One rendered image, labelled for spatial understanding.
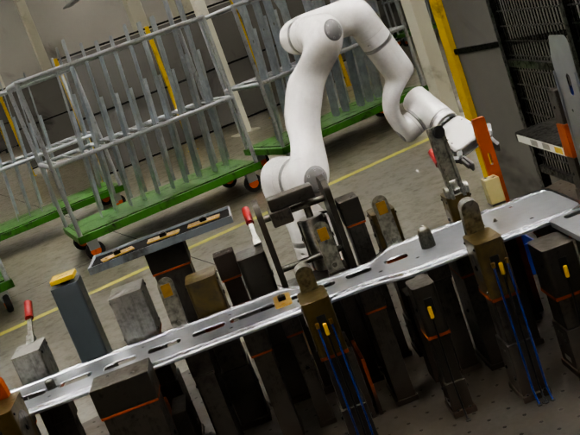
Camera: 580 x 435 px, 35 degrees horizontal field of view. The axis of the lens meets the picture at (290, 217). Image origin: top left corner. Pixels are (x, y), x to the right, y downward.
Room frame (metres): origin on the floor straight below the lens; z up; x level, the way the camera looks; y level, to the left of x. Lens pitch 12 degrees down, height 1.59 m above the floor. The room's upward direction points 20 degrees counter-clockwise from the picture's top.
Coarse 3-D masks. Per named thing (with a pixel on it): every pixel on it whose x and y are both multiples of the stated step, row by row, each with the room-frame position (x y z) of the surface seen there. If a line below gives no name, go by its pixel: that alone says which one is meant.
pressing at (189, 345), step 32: (544, 192) 1.99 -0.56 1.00; (448, 224) 2.01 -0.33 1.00; (512, 224) 1.85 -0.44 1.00; (544, 224) 1.80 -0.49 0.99; (384, 256) 1.95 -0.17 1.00; (416, 256) 1.87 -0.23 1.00; (448, 256) 1.81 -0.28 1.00; (288, 288) 1.97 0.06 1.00; (352, 288) 1.83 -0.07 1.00; (224, 320) 1.91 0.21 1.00; (256, 320) 1.84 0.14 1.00; (128, 352) 1.94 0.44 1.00; (160, 352) 1.86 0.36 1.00; (192, 352) 1.80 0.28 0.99; (32, 384) 1.96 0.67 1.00
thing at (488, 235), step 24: (480, 240) 1.69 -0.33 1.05; (480, 264) 1.67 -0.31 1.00; (504, 264) 1.67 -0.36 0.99; (480, 288) 1.73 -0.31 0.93; (504, 288) 1.66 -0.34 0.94; (504, 312) 1.67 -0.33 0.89; (504, 336) 1.68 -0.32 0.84; (528, 336) 1.68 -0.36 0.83; (504, 360) 1.73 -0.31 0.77; (528, 360) 1.67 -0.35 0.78; (528, 384) 1.67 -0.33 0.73
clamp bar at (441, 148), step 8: (432, 128) 2.08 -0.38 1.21; (440, 128) 2.04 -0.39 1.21; (432, 136) 2.07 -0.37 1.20; (440, 136) 2.04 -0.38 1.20; (432, 144) 2.06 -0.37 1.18; (440, 144) 2.07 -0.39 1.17; (448, 144) 2.06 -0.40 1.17; (440, 152) 2.07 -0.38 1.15; (448, 152) 2.06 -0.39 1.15; (440, 160) 2.06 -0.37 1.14; (448, 160) 2.07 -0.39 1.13; (440, 168) 2.06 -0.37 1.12; (448, 168) 2.06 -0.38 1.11; (456, 168) 2.05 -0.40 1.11; (448, 176) 2.06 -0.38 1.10; (456, 176) 2.06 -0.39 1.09; (448, 184) 2.05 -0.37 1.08; (464, 192) 2.04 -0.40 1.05
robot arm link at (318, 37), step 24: (312, 24) 2.41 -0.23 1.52; (336, 24) 2.41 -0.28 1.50; (312, 48) 2.39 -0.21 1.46; (336, 48) 2.41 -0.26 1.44; (312, 72) 2.42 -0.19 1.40; (288, 96) 2.44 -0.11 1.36; (312, 96) 2.42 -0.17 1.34; (288, 120) 2.42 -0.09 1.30; (312, 120) 2.41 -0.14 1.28; (312, 144) 2.38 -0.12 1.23; (288, 168) 2.35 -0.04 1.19; (312, 168) 2.33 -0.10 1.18
